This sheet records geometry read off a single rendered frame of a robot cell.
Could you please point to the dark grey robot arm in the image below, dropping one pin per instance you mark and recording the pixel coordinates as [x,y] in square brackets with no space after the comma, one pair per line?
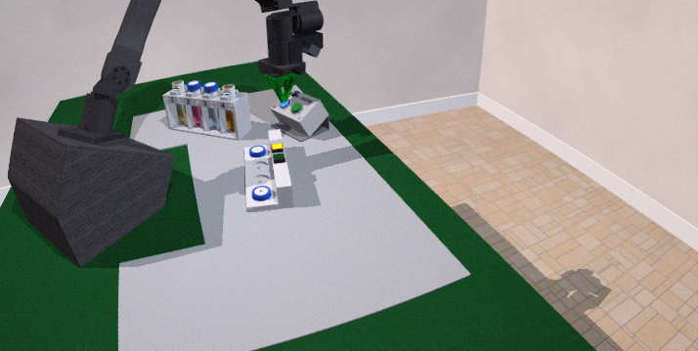
[122,64]

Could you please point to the white four-tube rack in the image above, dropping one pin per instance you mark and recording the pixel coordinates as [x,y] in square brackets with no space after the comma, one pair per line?
[239,105]

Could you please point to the blue screw cap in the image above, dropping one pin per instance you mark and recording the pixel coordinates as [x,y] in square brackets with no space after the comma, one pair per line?
[257,151]
[261,193]
[193,85]
[210,87]

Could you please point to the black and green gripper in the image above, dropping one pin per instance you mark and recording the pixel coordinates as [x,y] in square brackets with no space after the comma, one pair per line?
[279,61]

